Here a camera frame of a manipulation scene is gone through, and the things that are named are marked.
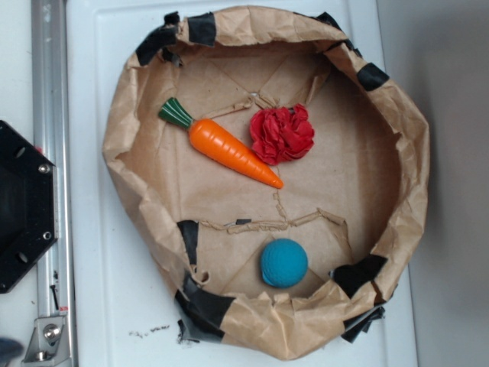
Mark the blue foam ball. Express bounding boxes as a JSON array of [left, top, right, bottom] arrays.
[[260, 239, 308, 288]]

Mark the red crumpled paper flower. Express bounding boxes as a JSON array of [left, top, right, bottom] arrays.
[[249, 104, 315, 166]]

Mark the aluminium extrusion rail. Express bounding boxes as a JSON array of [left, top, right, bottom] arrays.
[[31, 1, 79, 366]]

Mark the orange plastic toy carrot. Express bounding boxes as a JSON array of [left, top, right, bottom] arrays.
[[158, 97, 283, 189]]

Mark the brown paper bag basin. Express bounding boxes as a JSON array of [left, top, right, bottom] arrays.
[[102, 5, 429, 360]]

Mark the metal corner bracket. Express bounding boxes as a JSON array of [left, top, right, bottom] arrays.
[[21, 316, 70, 366]]

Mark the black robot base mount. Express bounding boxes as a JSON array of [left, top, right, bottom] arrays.
[[1, 121, 57, 294]]

